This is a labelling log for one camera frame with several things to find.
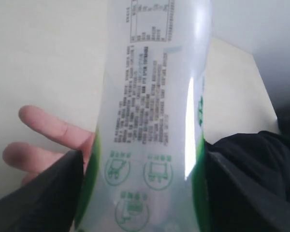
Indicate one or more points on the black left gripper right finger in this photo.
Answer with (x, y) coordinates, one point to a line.
(238, 204)

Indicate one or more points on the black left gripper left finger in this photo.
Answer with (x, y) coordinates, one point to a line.
(48, 202)

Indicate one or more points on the clear green-label water bottle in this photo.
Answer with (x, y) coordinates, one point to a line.
(146, 172)

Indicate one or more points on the black-sleeved forearm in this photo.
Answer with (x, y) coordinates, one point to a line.
(262, 156)

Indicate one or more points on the person's open bare hand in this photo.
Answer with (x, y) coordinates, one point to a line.
(34, 159)

